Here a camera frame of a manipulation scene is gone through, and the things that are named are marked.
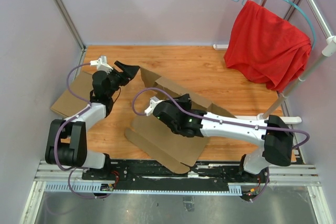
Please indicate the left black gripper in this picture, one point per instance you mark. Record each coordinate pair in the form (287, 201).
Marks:
(128, 72)

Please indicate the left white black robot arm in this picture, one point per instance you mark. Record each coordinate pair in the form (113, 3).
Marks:
(67, 138)

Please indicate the folded brown cardboard box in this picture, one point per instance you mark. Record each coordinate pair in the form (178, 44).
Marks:
(67, 104)

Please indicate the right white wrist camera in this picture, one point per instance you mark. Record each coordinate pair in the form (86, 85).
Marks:
(154, 101)

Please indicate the red cloth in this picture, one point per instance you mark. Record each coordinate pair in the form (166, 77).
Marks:
(267, 49)

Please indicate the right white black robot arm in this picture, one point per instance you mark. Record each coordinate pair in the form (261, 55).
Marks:
(271, 136)

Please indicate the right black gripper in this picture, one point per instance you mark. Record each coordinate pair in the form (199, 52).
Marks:
(184, 100)

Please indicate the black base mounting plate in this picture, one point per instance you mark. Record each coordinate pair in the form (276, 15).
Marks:
(150, 174)

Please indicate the grey slotted cable duct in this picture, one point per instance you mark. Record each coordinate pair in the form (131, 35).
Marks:
(97, 188)

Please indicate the white clothes rack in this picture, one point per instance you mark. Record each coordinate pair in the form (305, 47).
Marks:
(328, 51)

